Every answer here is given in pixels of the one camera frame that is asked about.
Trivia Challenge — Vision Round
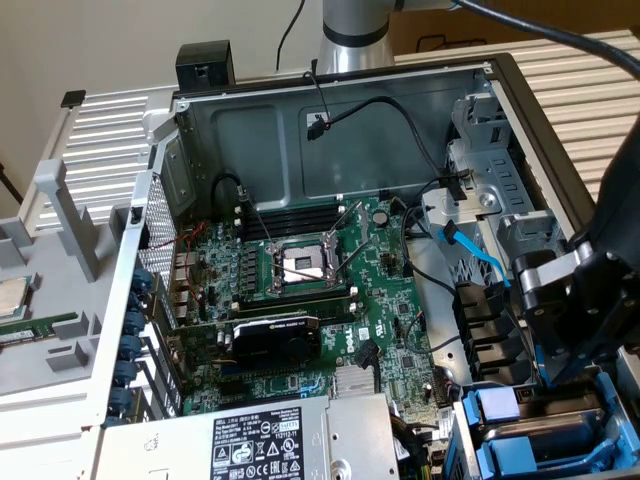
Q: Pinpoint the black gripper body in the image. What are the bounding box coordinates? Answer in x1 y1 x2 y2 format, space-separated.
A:
612 239 640 351

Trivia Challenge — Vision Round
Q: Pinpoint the blue disk data wire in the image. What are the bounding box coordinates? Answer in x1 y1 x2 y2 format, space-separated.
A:
529 319 569 390

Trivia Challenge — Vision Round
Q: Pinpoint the hard disk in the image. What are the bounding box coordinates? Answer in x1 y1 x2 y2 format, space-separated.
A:
460 385 624 454

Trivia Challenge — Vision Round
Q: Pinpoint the grey metal disk bay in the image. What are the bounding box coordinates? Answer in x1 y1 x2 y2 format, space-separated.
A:
447 363 640 480

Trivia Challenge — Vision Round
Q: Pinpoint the empty blue disk carrier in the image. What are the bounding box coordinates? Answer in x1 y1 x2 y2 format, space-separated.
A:
473 433 631 476

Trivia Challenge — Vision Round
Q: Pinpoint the black fan shroud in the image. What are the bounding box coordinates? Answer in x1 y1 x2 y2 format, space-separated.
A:
452 281 539 386

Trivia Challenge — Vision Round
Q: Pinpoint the dark brown panel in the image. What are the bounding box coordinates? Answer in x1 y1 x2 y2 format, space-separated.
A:
597 115 640 236

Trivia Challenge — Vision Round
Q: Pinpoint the silver metal drive cage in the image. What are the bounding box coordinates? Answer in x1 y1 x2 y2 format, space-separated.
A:
418 92 574 281

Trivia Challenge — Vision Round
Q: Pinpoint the green Dell motherboard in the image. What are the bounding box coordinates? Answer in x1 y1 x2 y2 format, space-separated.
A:
169 193 454 451

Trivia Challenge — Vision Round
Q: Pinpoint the metal locking lever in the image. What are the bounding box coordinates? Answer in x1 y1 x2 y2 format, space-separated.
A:
329 234 374 281
237 184 275 247

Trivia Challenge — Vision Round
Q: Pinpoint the metal socket cover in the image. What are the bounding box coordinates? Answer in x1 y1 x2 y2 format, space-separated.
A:
324 199 372 251

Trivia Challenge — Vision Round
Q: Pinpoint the silver chipset heatsink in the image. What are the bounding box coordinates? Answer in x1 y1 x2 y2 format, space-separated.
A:
332 366 377 400

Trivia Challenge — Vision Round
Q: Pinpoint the CPU socket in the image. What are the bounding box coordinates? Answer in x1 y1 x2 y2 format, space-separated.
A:
267 235 346 296

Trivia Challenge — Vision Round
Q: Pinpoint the installed green RAM stick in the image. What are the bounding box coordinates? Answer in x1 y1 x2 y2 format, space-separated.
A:
233 292 354 316

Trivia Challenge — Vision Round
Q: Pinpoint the black RAM slot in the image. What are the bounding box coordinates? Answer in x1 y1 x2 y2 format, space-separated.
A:
238 202 346 226
239 214 344 240

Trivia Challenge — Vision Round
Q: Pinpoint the black graphics card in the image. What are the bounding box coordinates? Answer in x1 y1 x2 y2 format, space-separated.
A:
167 310 324 371

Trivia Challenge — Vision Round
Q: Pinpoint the brown cardboard box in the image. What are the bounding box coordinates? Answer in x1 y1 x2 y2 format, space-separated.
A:
387 8 640 54

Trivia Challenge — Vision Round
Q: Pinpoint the open PC case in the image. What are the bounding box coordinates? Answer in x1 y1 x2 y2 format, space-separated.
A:
82 52 640 480

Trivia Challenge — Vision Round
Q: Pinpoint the grey power supply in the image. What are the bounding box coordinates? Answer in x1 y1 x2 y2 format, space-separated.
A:
97 392 401 480

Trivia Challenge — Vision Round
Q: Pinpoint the black box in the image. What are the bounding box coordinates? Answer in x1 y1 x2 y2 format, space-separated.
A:
174 42 237 95

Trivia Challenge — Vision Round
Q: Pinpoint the grey parts rack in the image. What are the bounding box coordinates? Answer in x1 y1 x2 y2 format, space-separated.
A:
0 159 137 401

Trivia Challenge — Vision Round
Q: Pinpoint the silver CPU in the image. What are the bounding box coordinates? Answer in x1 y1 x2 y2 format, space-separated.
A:
0 276 35 322

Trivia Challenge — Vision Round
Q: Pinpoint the thin dark rod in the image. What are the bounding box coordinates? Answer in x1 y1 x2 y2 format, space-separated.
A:
0 162 24 206

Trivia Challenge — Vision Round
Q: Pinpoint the flat light blue SATA wire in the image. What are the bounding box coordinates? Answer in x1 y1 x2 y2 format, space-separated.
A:
436 219 514 289

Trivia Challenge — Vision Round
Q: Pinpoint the curved black wire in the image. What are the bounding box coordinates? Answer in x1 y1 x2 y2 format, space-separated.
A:
398 198 459 297

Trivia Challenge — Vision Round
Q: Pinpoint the thin black fan wire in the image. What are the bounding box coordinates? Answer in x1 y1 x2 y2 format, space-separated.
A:
403 312 426 354

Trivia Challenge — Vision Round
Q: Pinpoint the black SATA wire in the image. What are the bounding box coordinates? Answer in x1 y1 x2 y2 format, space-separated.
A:
353 339 379 397

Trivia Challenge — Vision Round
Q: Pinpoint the braided power cable bundle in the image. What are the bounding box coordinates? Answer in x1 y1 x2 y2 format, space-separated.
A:
389 414 444 480

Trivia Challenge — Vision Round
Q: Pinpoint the black wire with connector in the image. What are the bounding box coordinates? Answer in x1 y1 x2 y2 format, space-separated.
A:
305 95 454 182

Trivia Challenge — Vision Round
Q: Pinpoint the thin black red wire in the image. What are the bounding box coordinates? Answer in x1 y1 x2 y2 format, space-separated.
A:
302 58 334 130

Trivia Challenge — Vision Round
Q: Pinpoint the looped black wire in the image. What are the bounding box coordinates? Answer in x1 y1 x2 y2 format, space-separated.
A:
211 172 251 221

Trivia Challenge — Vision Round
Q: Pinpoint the thin black cable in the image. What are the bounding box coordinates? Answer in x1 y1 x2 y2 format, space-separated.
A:
277 0 307 70

